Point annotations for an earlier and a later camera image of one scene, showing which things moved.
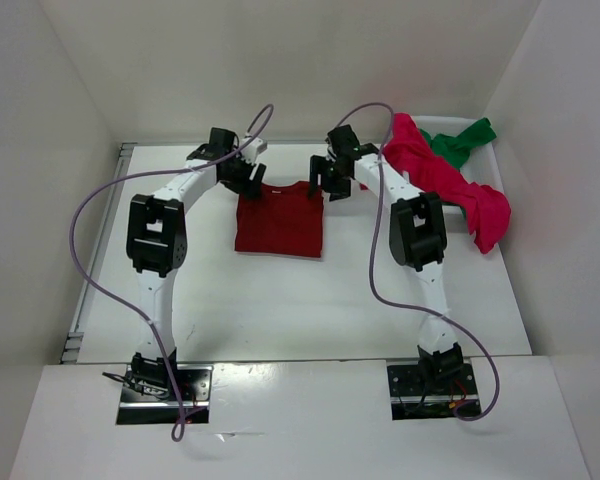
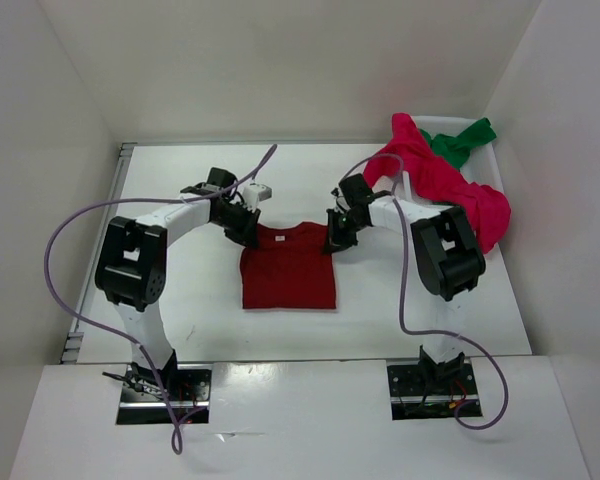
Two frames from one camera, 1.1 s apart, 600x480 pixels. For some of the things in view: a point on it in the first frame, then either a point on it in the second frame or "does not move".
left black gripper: (253, 190) → (247, 234)
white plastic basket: (481, 165) does not move
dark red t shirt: (284, 220) → (288, 268)
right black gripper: (318, 164) → (335, 240)
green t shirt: (457, 148) does not move
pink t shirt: (487, 209) does not move
